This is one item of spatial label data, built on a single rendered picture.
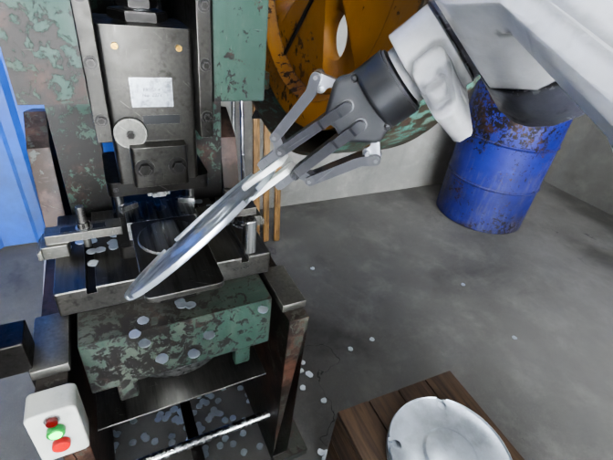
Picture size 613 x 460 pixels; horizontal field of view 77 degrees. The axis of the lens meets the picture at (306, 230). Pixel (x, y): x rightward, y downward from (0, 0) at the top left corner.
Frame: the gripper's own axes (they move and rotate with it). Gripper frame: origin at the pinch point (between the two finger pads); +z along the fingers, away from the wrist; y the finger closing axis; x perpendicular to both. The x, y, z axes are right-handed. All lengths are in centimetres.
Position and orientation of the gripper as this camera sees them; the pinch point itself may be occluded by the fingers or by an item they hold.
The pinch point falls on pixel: (268, 176)
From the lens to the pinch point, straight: 51.3
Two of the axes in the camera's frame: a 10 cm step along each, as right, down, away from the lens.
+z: -7.6, 4.5, 4.7
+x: -2.2, 5.1, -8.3
